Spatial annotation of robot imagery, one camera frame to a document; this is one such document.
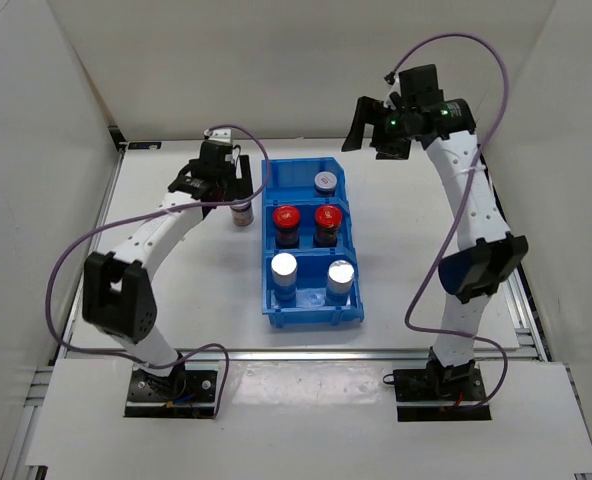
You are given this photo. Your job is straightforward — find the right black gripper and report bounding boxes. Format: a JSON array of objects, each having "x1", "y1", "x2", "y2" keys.
[{"x1": 342, "y1": 97, "x2": 415, "y2": 161}]

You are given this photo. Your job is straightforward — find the small white-lid jar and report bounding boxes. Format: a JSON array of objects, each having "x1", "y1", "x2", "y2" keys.
[
  {"x1": 230, "y1": 202, "x2": 254, "y2": 227},
  {"x1": 314, "y1": 171, "x2": 338, "y2": 197}
]

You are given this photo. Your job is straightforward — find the red-lid sauce jar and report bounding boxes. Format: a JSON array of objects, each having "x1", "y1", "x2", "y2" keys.
[
  {"x1": 314, "y1": 204, "x2": 343, "y2": 248},
  {"x1": 272, "y1": 205, "x2": 301, "y2": 249}
]

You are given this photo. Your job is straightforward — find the silver-lid spice jar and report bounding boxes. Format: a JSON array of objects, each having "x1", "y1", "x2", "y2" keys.
[
  {"x1": 270, "y1": 252, "x2": 298, "y2": 301},
  {"x1": 325, "y1": 260, "x2": 355, "y2": 306}
]

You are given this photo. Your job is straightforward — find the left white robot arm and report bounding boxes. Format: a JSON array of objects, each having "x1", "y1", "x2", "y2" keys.
[{"x1": 82, "y1": 139, "x2": 253, "y2": 400}]

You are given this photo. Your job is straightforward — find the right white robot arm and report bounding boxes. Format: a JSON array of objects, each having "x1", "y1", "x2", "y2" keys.
[{"x1": 341, "y1": 96, "x2": 528, "y2": 400}]

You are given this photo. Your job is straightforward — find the far blue storage bin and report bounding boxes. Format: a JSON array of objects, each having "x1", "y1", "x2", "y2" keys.
[{"x1": 262, "y1": 157, "x2": 349, "y2": 206}]

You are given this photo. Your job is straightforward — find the blue storage bin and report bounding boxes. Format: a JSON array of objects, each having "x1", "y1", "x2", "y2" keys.
[
  {"x1": 261, "y1": 247, "x2": 365, "y2": 328},
  {"x1": 262, "y1": 157, "x2": 349, "y2": 206},
  {"x1": 262, "y1": 200, "x2": 356, "y2": 254}
]

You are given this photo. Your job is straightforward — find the middle blue storage bin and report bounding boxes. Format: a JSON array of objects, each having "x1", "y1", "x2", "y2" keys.
[{"x1": 262, "y1": 200, "x2": 356, "y2": 254}]

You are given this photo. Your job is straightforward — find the near blue storage bin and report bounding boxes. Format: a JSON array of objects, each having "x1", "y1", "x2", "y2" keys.
[{"x1": 261, "y1": 247, "x2": 365, "y2": 328}]

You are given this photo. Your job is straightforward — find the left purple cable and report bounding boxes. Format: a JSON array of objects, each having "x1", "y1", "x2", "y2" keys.
[{"x1": 43, "y1": 123, "x2": 272, "y2": 419}]

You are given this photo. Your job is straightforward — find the purple cable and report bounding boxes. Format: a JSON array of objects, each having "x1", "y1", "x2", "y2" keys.
[
  {"x1": 43, "y1": 123, "x2": 272, "y2": 419},
  {"x1": 385, "y1": 33, "x2": 510, "y2": 405}
]

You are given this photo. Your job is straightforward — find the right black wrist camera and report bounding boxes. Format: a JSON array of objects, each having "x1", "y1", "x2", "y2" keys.
[{"x1": 384, "y1": 64, "x2": 444, "y2": 109}]

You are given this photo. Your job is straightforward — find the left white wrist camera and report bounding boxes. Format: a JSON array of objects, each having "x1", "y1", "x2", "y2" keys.
[{"x1": 204, "y1": 128, "x2": 232, "y2": 145}]

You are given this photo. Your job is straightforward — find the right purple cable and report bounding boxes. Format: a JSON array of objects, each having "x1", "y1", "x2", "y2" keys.
[{"x1": 385, "y1": 33, "x2": 510, "y2": 405}]

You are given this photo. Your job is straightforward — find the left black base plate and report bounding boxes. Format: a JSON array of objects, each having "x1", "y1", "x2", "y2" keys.
[{"x1": 123, "y1": 364, "x2": 219, "y2": 419}]

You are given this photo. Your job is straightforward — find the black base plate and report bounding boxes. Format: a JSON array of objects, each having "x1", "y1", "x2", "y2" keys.
[
  {"x1": 123, "y1": 364, "x2": 219, "y2": 419},
  {"x1": 382, "y1": 368, "x2": 492, "y2": 423}
]

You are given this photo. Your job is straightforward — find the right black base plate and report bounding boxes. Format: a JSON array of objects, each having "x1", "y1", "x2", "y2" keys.
[{"x1": 382, "y1": 368, "x2": 492, "y2": 423}]

